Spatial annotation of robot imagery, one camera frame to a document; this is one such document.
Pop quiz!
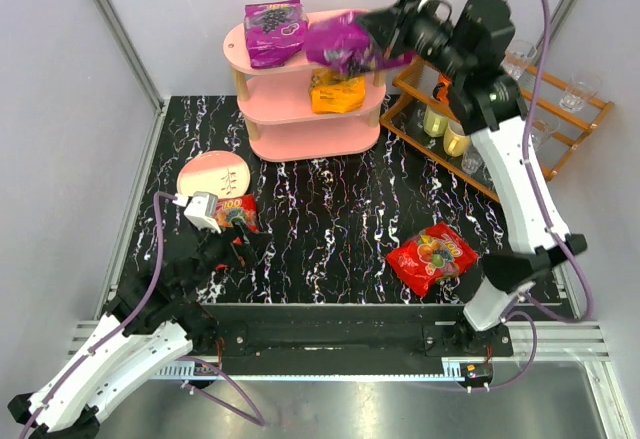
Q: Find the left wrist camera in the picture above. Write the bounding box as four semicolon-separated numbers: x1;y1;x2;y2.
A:
173;191;222;234

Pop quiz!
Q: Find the orange mug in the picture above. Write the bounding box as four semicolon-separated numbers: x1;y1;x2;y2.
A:
433;74;451;105

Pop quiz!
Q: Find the purple candy bag front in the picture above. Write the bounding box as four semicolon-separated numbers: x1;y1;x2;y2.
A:
303;10;415;77

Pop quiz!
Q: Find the clear glass top right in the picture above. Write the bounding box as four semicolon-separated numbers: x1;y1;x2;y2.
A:
559;70;602;113

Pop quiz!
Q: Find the green-yellow mug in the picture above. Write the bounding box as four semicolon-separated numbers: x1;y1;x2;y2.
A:
423;106;449;138

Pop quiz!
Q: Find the cream yellow mug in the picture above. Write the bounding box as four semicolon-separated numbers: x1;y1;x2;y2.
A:
443;120;471;157

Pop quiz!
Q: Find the clear glass middle shelf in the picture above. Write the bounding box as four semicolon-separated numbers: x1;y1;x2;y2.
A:
530;115;560;152

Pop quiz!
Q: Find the purple candy bag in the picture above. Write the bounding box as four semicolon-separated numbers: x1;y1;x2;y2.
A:
303;10;415;77
244;0;309;69

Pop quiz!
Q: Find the pink three-tier shelf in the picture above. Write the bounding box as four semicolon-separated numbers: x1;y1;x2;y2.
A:
223;24;386;162

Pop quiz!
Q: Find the red candy bag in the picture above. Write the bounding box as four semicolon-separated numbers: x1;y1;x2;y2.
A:
212;193;262;270
386;222;479;297

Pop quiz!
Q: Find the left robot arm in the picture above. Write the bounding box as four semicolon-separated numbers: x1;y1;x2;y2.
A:
8;221;272;438

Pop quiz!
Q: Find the orange candy bag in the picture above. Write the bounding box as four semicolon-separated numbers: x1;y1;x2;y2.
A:
309;68;366;114

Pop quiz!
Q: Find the wooden cup rack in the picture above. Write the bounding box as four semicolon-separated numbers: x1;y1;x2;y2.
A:
380;59;614;201

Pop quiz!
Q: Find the purple candy bag back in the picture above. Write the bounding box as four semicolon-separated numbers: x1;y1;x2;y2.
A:
244;0;309;69

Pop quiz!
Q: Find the small clear glass bottom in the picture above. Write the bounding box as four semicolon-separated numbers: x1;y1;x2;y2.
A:
461;145;484;175

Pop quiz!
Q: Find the clear glass top left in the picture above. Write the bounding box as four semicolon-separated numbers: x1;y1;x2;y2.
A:
502;39;537;81

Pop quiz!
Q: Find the pink round plate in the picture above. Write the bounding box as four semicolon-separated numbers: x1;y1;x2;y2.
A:
177;150;251;199

